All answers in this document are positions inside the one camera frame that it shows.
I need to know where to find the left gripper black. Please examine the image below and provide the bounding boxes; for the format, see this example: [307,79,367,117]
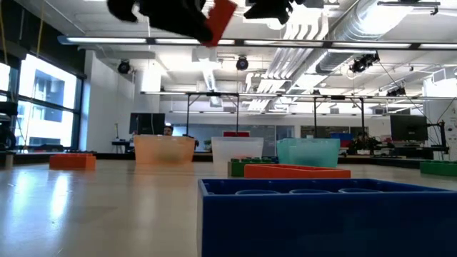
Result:
[106,0,214,44]

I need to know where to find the orange toy building block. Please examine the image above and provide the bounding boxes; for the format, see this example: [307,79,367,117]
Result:
[202,0,238,48]
[243,163,352,180]
[49,153,97,171]

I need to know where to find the black computer monitor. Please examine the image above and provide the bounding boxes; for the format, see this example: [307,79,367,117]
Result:
[389,114,428,142]
[129,112,166,136]

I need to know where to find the orange translucent plastic bin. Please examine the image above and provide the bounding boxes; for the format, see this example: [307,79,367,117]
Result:
[134,134,196,166]

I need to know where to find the dark background desk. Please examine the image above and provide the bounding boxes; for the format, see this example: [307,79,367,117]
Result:
[111,140,135,154]

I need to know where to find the clear translucent plastic bin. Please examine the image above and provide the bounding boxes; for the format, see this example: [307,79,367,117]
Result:
[211,136,264,166]

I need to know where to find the large black-framed window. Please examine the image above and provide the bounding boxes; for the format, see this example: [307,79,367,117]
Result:
[0,53,86,151]

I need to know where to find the teal translucent plastic bin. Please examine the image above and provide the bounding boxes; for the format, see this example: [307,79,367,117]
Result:
[276,138,341,168]

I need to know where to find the dark background robot arms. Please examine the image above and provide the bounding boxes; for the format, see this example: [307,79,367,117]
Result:
[351,137,382,155]

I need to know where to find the black tripod-mounted device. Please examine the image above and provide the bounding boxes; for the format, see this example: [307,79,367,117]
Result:
[0,101,19,151]

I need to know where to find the black monitor stand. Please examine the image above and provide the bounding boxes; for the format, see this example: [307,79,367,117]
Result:
[426,120,451,155]

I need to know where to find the silver ventilation duct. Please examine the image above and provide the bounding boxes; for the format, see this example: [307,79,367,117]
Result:
[316,0,417,74]

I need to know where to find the black metal station frame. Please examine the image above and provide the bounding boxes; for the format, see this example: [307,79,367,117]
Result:
[313,94,366,138]
[185,91,241,136]

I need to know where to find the black table edge rail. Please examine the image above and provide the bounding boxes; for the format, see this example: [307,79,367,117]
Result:
[0,150,457,169]

